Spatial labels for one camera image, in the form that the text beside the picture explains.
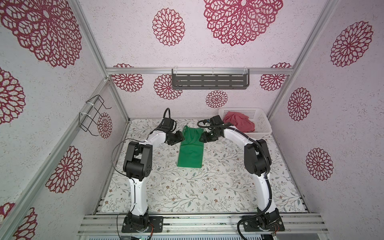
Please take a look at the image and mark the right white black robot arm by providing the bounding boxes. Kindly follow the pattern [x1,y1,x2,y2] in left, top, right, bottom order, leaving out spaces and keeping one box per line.
[200,126,280,225]

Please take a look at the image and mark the white plastic basket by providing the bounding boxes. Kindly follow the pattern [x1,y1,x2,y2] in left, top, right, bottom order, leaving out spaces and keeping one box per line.
[219,108,272,140]

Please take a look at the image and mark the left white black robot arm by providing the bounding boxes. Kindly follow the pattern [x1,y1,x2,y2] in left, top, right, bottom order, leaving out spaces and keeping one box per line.
[123,130,185,229]

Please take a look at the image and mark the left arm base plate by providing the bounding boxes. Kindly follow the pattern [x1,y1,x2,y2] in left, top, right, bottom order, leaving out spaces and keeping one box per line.
[121,215,164,233]

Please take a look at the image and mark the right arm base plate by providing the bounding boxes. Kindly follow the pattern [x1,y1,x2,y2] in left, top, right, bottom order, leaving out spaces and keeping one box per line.
[242,214,286,233]

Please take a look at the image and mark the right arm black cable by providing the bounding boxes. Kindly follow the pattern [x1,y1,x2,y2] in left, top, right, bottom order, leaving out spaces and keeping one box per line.
[196,119,274,240]

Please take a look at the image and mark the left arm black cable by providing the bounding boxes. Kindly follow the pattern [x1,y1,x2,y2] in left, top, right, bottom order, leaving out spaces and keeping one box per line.
[110,107,172,240]

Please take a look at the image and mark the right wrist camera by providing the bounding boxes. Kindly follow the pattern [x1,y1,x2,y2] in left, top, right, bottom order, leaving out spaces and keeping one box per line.
[209,115,224,126]

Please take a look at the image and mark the green tank top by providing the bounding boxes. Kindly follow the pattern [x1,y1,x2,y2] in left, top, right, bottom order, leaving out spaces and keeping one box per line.
[177,126,204,169]

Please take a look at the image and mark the floral table mat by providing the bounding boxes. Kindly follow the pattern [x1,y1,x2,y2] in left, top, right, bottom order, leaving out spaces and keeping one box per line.
[98,119,308,214]

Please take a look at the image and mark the pink tank top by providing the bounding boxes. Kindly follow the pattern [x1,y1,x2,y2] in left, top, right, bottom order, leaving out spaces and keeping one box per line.
[223,112,256,133]

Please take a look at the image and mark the black wire wall rack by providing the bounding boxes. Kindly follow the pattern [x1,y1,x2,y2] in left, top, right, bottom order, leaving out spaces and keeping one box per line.
[78,95,113,139]

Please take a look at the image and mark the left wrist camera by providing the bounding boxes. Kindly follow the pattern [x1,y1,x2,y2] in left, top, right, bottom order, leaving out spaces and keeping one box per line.
[162,118,177,132]

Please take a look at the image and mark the aluminium mounting rail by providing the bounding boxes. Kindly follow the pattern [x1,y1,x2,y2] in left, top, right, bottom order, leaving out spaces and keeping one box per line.
[77,213,329,237]

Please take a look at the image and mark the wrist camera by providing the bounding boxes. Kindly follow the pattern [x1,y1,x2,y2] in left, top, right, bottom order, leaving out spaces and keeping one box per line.
[162,118,177,132]
[209,115,224,126]

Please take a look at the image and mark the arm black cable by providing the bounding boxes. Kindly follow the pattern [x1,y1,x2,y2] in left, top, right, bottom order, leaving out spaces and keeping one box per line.
[196,119,274,240]
[110,107,172,240]

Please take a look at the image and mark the grey slotted wall shelf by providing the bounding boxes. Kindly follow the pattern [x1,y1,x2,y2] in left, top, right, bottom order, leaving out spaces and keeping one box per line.
[171,69,250,90]

